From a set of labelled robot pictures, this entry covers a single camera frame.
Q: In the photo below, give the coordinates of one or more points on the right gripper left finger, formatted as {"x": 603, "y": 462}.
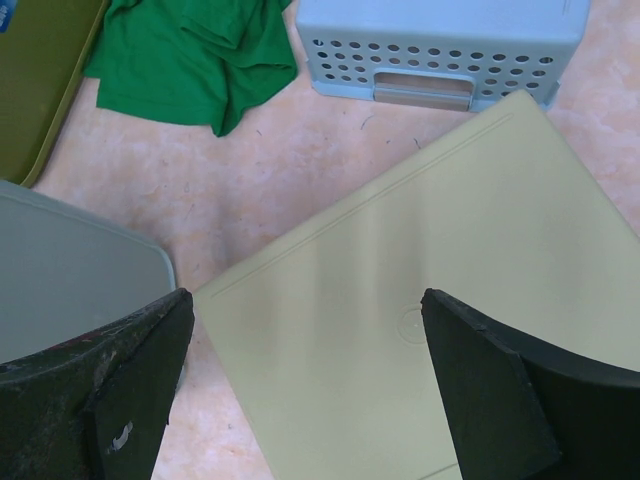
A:
{"x": 96, "y": 406}

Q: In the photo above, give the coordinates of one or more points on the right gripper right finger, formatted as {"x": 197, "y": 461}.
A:
{"x": 519, "y": 407}

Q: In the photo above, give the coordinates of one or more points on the teal perforated basket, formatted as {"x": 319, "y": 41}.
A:
{"x": 66, "y": 272}

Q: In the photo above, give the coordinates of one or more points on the light green shallow tray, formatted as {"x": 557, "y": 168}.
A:
{"x": 320, "y": 332}

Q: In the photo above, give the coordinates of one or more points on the large olive green container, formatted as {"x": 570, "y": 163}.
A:
{"x": 44, "y": 47}

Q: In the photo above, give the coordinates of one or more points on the light blue perforated basket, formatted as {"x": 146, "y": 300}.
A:
{"x": 453, "y": 55}

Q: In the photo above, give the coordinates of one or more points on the green cloth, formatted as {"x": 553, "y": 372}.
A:
{"x": 194, "y": 63}

